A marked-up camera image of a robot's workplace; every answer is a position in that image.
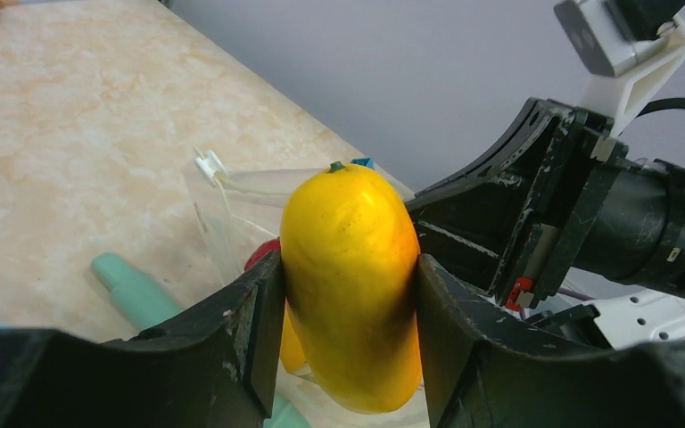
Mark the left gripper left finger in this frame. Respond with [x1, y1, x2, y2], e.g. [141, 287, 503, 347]
[0, 252, 285, 427]

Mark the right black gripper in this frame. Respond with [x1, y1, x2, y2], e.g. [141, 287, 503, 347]
[406, 98, 685, 308]

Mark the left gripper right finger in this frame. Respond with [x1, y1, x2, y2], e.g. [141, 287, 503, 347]
[416, 254, 685, 427]

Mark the orange yellow mango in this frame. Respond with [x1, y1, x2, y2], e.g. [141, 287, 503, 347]
[279, 161, 422, 415]

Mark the red apple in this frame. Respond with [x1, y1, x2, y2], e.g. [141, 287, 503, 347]
[243, 238, 280, 271]

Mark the clear zip top bag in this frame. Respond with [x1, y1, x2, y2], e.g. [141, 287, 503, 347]
[183, 151, 429, 427]

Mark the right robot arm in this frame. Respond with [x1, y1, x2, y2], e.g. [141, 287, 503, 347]
[407, 98, 685, 349]

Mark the teal foam roller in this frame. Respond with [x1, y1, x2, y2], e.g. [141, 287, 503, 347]
[90, 252, 310, 428]

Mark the blue small block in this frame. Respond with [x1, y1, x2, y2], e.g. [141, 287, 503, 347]
[351, 157, 376, 169]

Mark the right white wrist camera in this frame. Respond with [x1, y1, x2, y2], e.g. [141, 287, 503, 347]
[554, 0, 685, 136]

